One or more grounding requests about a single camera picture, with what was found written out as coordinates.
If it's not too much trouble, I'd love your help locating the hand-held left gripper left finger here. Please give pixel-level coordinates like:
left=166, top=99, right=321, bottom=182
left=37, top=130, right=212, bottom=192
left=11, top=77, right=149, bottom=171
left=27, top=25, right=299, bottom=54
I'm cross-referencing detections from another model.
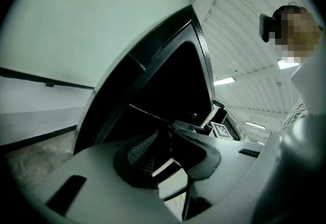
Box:
left=113, top=131, right=159, bottom=188

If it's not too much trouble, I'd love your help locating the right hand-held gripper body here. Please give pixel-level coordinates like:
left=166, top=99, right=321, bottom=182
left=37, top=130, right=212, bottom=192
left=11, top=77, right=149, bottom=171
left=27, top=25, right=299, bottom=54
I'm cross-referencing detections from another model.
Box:
left=193, top=99, right=241, bottom=141

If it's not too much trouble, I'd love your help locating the black head-worn camera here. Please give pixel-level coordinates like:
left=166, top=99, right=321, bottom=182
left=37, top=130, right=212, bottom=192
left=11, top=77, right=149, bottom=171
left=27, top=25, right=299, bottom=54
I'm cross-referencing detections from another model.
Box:
left=258, top=13, right=278, bottom=43

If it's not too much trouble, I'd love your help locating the person's face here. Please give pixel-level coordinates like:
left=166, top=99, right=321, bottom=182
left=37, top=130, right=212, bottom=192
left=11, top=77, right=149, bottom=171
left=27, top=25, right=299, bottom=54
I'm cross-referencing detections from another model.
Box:
left=274, top=5, right=323, bottom=65

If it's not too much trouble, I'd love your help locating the black wall rail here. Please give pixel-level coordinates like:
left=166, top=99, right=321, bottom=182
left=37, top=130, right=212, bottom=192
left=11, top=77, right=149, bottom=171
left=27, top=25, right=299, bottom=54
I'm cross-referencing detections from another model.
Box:
left=0, top=66, right=95, bottom=91

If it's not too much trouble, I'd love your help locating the ceiling light tube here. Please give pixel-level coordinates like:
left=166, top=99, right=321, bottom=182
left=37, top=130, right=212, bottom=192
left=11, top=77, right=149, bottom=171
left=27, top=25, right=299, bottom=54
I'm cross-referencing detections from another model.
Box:
left=245, top=120, right=266, bottom=130
left=277, top=59, right=301, bottom=70
left=213, top=76, right=236, bottom=87

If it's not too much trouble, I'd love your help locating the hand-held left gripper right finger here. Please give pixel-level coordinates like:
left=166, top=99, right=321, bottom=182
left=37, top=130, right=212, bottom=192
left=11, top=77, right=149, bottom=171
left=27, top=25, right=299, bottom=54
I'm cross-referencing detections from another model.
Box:
left=172, top=130, right=221, bottom=181

